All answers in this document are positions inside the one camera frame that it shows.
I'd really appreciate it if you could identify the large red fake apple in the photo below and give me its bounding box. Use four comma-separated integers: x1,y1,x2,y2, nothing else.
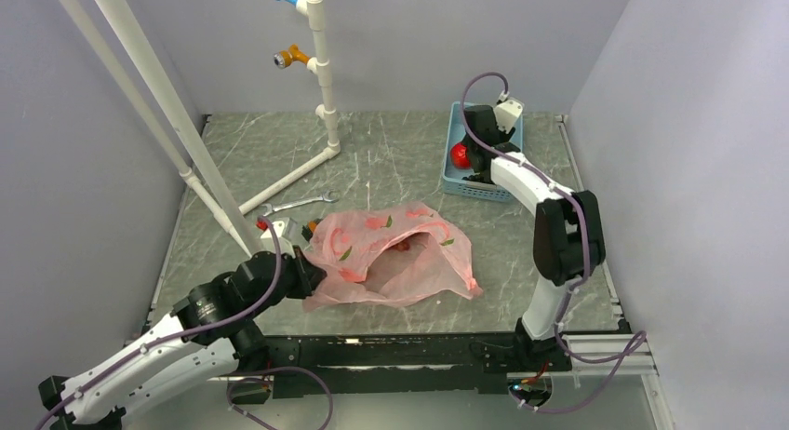
448,142,473,170

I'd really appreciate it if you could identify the pink plastic bag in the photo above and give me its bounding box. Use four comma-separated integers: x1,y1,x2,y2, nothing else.
302,201,483,312

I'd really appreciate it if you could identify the red fake grape bunch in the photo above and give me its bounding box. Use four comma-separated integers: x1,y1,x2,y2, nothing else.
393,239,411,252

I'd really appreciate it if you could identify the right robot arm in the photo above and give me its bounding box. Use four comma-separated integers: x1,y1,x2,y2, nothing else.
460,101,607,370

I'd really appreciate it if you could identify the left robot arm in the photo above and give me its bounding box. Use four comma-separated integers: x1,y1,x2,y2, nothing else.
36,248,326,429

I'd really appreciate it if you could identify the black orange hex key set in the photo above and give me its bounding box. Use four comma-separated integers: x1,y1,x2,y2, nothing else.
301,218,322,241

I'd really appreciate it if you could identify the light blue plastic basket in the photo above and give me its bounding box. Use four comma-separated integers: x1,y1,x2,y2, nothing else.
441,101,524,202

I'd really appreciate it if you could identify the silver open-end wrench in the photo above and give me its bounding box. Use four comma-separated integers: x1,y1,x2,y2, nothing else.
261,190,340,216

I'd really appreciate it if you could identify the white diagonal support pole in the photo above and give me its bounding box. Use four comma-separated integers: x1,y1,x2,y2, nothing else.
58,0,262,256

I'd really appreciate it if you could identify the white PVC pipe stand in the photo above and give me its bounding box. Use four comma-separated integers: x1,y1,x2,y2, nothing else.
236,0,342,217

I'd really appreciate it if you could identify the orange hook on pipe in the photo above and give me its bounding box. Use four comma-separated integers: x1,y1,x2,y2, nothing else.
273,44,311,70

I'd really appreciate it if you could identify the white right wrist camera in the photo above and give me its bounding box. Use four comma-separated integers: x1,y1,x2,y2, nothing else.
493,98,524,134

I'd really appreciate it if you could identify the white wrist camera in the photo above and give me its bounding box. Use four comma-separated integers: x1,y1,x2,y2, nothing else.
256,217,302,257
493,98,524,134

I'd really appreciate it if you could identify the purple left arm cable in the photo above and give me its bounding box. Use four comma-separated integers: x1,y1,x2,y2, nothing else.
33,216,285,430

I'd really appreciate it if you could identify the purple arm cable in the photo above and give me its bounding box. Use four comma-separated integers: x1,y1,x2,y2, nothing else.
33,216,285,430
460,72,648,364

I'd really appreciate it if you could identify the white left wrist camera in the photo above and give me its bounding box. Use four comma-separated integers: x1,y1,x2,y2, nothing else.
256,217,302,257

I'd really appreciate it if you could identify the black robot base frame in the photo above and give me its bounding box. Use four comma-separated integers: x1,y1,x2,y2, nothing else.
228,324,572,405

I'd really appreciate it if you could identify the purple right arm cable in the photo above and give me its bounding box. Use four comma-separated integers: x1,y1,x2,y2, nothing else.
460,72,648,364

